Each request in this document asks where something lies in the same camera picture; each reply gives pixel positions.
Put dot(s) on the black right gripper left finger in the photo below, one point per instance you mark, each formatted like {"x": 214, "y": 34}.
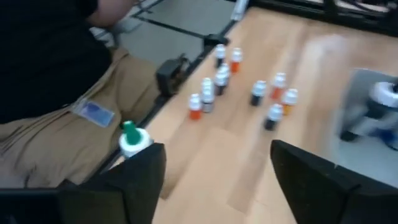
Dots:
{"x": 140, "y": 186}

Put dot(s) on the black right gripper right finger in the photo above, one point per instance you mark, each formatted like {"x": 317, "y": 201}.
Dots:
{"x": 326, "y": 193}

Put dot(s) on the large blue-tipped coloring bottle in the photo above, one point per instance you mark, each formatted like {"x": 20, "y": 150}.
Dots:
{"x": 384, "y": 95}

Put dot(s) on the grey plastic tray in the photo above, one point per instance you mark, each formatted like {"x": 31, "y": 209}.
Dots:
{"x": 373, "y": 161}

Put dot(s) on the small black coloring bottle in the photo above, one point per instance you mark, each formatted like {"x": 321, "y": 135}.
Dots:
{"x": 225, "y": 69}

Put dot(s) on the small dark blue coloring bottle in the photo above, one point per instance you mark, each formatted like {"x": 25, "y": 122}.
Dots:
{"x": 207, "y": 101}

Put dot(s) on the white frame label strip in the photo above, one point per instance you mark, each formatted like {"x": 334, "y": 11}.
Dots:
{"x": 239, "y": 9}

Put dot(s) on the yellow dye dropper bottle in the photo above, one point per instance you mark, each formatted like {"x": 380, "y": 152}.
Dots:
{"x": 195, "y": 106}

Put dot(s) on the small orange coloring bottle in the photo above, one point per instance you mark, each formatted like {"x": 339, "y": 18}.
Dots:
{"x": 277, "y": 85}
{"x": 236, "y": 59}

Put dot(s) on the person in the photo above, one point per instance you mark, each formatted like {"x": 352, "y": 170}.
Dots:
{"x": 46, "y": 62}

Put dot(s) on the person's badge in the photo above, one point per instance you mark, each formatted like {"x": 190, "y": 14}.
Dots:
{"x": 96, "y": 113}

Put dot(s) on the person's forearm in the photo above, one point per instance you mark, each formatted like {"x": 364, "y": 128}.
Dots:
{"x": 105, "y": 14}

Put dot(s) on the large green-tipped coloring bottle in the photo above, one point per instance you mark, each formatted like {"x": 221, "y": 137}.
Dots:
{"x": 132, "y": 133}

